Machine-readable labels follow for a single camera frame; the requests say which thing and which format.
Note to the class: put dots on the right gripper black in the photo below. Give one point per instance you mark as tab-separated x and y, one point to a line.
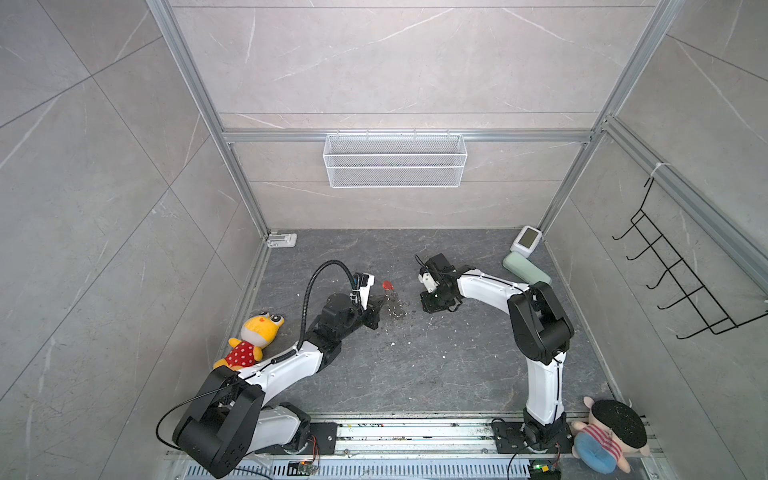
429	307

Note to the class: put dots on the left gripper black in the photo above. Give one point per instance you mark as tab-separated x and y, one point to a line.
374	307

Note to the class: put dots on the grey key organizer red handle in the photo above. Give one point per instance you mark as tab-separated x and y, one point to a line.
394	306

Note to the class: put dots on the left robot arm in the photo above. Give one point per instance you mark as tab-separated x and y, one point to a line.
230	417

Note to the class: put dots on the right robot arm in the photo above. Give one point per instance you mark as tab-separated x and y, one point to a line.
541	330

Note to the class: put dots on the green eyeglass case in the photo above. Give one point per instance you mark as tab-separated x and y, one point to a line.
524	269

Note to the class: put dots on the white digital timer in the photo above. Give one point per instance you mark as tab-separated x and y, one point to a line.
526	242

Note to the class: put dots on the yellow plush toy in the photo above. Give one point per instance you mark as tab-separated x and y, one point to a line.
256	334

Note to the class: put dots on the boy plush doll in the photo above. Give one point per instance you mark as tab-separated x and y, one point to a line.
613	430

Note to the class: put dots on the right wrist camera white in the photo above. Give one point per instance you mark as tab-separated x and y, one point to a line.
427	279

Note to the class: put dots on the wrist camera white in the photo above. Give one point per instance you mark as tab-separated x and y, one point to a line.
363	283
427	279

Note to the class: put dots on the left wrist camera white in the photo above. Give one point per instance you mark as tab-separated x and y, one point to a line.
363	283

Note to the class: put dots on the white corner bracket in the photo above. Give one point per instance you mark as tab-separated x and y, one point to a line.
281	240

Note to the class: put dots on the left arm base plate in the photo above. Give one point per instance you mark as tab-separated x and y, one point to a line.
319	438

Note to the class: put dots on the white wire mesh basket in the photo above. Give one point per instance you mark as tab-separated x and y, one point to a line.
394	160

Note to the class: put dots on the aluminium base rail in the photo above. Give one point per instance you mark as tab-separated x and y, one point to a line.
413	446

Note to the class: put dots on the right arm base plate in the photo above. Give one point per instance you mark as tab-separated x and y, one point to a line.
509	438

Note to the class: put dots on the black wire hook rack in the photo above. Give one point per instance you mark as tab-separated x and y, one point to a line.
689	287

